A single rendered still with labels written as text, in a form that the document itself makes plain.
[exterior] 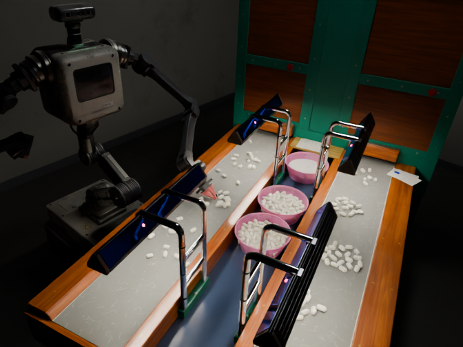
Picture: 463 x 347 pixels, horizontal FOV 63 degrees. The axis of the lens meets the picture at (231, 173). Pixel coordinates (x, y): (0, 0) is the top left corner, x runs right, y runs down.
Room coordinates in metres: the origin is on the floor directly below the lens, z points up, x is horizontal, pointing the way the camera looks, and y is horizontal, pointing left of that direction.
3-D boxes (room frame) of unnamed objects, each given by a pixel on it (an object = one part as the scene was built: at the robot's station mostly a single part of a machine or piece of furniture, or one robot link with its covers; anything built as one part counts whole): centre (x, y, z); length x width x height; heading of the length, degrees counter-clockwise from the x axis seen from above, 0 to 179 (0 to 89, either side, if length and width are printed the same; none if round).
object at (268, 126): (2.40, -0.26, 0.83); 0.30 x 0.06 x 0.07; 65
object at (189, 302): (1.05, 0.20, 0.90); 0.20 x 0.19 x 0.45; 155
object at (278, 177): (1.93, -0.21, 0.90); 0.20 x 0.19 x 0.45; 155
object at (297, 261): (0.86, -0.24, 1.08); 0.62 x 0.08 x 0.07; 155
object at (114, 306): (1.60, 0.10, 0.73); 1.81 x 0.30 x 0.02; 155
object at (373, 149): (2.11, -0.88, 0.83); 0.30 x 0.06 x 0.07; 65
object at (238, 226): (1.36, -0.16, 0.72); 0.27 x 0.27 x 0.10
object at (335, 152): (2.21, -0.55, 0.77); 0.33 x 0.15 x 0.01; 65
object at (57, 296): (1.69, 0.29, 0.67); 1.81 x 0.12 x 0.19; 155
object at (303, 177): (2.01, -0.46, 0.72); 0.27 x 0.27 x 0.10
